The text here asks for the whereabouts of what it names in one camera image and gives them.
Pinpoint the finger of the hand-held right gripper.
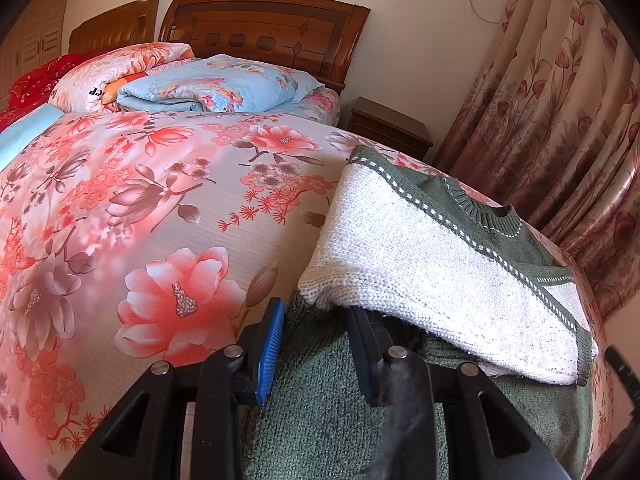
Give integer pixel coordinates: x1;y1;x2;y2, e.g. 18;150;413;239
604;345;640;413

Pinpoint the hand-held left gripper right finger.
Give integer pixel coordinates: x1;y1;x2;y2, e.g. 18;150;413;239
345;307;576;480

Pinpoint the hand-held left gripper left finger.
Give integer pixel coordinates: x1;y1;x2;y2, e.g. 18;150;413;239
60;297;287;480

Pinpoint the green and white knit sweater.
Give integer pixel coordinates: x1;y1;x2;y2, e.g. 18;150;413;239
240;145;601;480

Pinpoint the pink floral bed sheet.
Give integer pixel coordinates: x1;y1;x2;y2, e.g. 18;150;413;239
0;87;617;480

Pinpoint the dark wooden nightstand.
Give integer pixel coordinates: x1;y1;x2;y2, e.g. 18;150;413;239
346;97;434;163

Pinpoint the pink floral curtain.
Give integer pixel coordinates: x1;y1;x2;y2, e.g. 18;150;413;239
432;0;640;321

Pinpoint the folded light blue floral quilt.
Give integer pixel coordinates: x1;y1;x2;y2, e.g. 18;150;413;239
116;54;326;113

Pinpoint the folded pink floral quilt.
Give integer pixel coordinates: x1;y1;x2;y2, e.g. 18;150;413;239
49;42;196;113

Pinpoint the light blue cloth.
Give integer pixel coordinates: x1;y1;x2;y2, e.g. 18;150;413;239
0;105;63;163

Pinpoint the carved wooden headboard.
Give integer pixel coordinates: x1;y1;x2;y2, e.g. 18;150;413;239
159;0;372;93

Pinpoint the red blanket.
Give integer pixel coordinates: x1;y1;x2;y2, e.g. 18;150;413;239
0;52;83;131

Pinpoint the plain wooden headboard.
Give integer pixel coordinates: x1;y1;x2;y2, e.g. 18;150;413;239
67;0;160;56

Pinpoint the light wooden wardrobe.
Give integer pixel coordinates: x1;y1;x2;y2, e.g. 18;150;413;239
0;0;72;106

